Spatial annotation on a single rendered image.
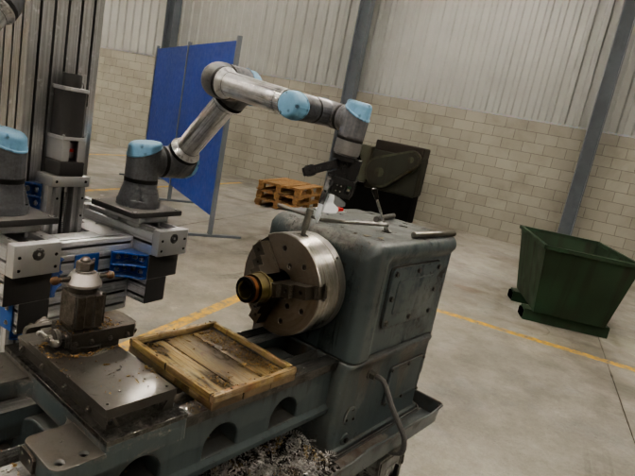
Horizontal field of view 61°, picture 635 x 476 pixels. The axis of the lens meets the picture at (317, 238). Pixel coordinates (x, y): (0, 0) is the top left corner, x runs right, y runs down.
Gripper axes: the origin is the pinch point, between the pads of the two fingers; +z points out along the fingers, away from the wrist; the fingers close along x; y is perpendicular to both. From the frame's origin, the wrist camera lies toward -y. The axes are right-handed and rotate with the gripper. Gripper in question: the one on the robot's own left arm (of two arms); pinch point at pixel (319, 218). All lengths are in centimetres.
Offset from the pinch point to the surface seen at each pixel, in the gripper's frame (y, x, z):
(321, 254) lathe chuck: 4.1, -4.1, 9.1
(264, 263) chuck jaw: -11.0, -7.7, 16.4
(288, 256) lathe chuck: -5.2, -4.4, 12.8
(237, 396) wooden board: -1, -39, 40
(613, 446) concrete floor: 187, 176, 122
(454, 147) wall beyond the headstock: 67, 993, 9
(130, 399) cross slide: -16, -66, 31
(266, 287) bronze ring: -6.8, -14.5, 20.3
